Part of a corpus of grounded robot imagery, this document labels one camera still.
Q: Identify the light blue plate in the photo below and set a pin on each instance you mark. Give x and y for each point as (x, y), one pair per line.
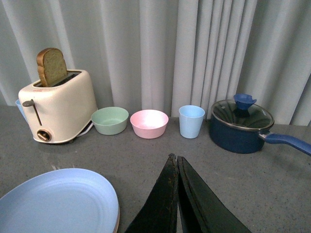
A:
(71, 200)

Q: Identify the dark blue saucepan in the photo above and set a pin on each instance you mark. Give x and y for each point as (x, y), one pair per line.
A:
(245, 141)

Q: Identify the green bowl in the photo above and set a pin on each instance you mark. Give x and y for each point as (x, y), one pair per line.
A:
(110, 120)

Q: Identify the cream white toaster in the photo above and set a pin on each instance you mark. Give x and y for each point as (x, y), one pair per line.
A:
(59, 113)

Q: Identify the light blue cup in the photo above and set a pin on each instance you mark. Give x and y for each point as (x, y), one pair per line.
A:
(18, 104)
(190, 120)

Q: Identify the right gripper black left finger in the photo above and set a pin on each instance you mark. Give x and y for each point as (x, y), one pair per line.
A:
(159, 213)

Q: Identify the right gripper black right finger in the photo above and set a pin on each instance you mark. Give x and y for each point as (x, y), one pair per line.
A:
(200, 209)

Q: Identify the pink bowl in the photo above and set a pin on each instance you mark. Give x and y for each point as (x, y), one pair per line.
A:
(149, 124)

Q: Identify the light blue cup left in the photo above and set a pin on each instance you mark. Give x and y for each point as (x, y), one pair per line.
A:
(18, 104)

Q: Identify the light blue cup right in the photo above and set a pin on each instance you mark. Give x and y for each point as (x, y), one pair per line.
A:
(190, 120)

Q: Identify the toasted bread slice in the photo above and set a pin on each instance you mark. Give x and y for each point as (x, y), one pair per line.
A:
(51, 66)

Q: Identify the glass pot lid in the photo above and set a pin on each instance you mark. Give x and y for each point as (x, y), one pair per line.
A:
(242, 112)

